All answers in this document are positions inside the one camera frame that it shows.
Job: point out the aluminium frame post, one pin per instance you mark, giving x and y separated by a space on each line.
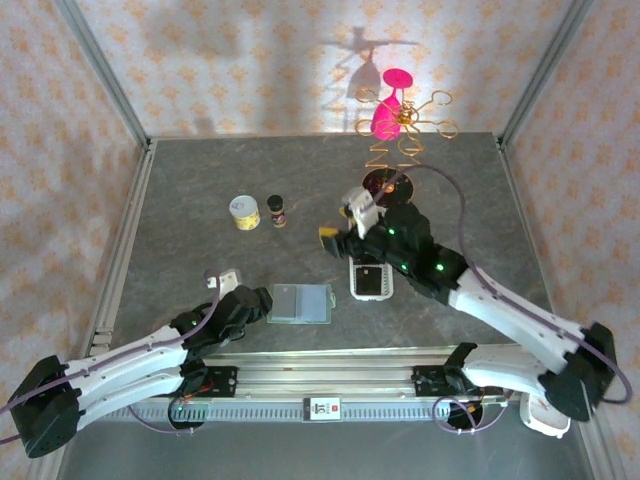
595 450
45 470
545 75
106 75

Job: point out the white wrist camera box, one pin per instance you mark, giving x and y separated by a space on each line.
227 280
365 212

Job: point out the white red label tag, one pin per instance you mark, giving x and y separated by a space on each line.
322 409

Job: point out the grey credit card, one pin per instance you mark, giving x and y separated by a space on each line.
286 304

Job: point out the pink wine glass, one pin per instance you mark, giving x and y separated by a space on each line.
387 120

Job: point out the green card holder wallet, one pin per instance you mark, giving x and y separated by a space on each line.
315 305

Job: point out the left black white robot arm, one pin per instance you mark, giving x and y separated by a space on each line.
125 360

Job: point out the small spice bottle black cap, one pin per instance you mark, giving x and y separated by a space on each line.
277 212

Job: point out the yellow tin can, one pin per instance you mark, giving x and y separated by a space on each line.
245 212

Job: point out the white perforated plastic basket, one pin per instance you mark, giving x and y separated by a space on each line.
372 298

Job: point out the aluminium mounting rail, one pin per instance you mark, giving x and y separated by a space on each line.
325 377

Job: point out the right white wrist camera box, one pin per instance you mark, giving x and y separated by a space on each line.
365 212

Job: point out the aluminium table side rail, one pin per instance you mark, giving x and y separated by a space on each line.
122 250
516 200

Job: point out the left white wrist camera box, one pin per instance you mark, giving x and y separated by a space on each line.
227 280

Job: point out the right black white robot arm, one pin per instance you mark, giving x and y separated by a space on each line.
510 320

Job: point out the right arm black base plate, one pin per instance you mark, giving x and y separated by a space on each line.
425 382

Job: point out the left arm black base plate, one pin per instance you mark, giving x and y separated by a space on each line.
225 382

